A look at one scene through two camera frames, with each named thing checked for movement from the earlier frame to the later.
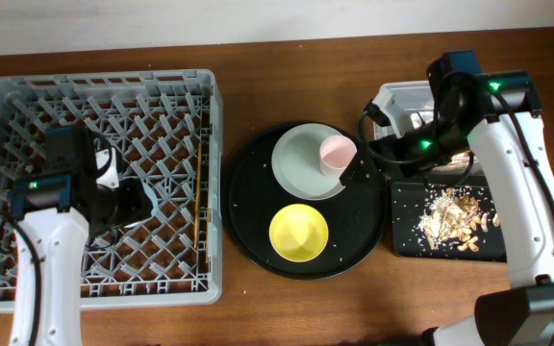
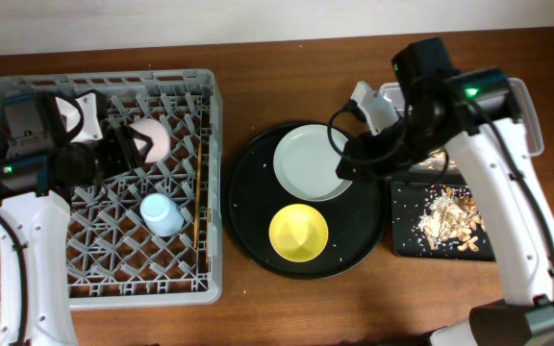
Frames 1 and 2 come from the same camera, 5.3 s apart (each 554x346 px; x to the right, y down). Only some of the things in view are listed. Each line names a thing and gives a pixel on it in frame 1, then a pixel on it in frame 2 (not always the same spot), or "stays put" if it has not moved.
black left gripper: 130,203 -> 113,145
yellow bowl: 298,233 stays put
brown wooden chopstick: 207,234 stays put
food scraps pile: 451,219 stays put
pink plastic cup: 336,153 -> 160,135
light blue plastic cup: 152,194 -> 161,215
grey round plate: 295,160 stays put
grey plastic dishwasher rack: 163,128 stays put
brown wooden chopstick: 197,193 stays put
